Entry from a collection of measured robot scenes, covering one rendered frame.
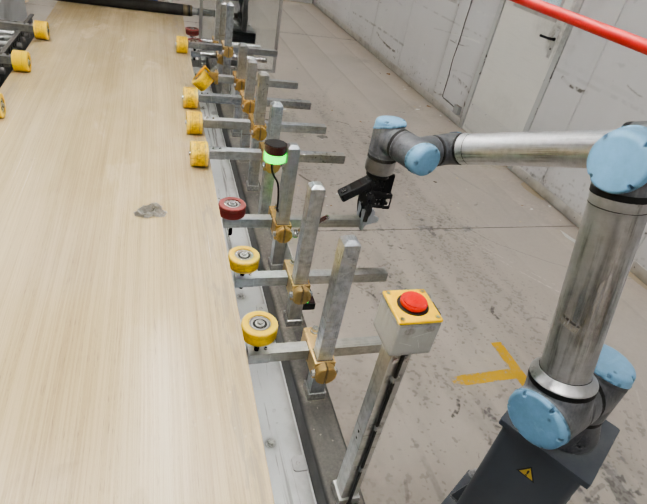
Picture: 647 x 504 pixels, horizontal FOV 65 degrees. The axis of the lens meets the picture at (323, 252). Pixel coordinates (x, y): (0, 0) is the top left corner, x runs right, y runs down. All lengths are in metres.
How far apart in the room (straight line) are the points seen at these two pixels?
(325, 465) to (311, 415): 0.13
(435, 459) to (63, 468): 1.51
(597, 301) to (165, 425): 0.86
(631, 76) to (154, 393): 3.63
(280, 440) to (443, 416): 1.13
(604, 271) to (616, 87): 3.05
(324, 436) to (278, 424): 0.15
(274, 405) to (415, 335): 0.67
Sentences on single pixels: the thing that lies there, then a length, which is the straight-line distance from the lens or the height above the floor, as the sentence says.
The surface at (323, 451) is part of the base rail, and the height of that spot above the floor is 0.70.
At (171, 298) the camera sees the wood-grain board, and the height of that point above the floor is 0.90.
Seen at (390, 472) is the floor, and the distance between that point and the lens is 2.06.
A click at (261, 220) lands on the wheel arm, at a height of 0.86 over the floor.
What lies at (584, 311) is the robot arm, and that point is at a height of 1.08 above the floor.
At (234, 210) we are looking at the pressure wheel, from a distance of 1.48.
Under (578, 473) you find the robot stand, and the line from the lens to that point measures 1.55.
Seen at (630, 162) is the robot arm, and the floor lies 1.39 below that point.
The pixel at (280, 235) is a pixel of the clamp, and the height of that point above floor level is 0.85.
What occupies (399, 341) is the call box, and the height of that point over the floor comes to 1.18.
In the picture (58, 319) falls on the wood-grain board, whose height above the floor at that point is 0.90.
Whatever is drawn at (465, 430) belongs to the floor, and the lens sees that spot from 2.29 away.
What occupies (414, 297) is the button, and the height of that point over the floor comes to 1.23.
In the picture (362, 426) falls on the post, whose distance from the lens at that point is 0.94.
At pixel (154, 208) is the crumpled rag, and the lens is 1.46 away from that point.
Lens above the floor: 1.68
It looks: 35 degrees down
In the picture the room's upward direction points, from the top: 12 degrees clockwise
